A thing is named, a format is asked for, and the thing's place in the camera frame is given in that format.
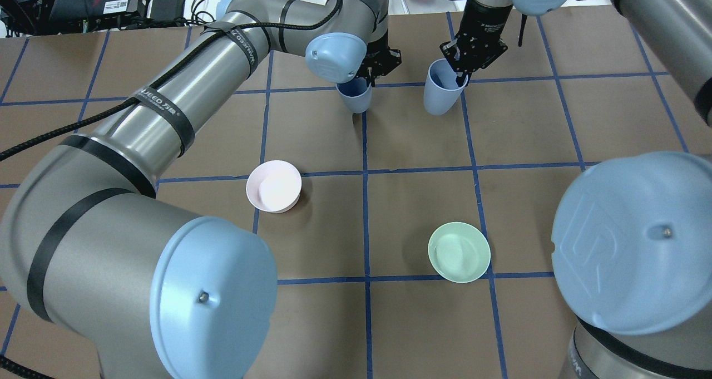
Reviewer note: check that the mint green bowl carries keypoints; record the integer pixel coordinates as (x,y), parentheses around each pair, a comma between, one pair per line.
(459,252)

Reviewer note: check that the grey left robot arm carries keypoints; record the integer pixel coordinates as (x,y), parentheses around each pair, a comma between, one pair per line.
(161,291)

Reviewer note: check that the black electronic box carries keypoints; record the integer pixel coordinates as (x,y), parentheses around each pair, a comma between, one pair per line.
(51,17)

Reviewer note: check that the blue plastic cup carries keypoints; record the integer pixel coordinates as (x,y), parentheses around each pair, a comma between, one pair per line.
(440,90)
(356,94)

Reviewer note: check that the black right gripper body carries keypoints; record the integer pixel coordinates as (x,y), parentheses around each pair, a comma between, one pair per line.
(484,20)

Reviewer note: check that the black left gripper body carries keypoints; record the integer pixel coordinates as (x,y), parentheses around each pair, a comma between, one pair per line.
(381,57)

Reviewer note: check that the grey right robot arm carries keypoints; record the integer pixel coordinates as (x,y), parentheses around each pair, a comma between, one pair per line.
(632,234)

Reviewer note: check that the black power adapter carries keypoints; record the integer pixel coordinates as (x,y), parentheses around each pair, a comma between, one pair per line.
(166,10)

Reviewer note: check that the pink bowl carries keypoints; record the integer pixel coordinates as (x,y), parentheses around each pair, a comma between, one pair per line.
(274,187)

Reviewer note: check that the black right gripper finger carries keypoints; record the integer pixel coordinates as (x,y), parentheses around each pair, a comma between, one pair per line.
(462,80)

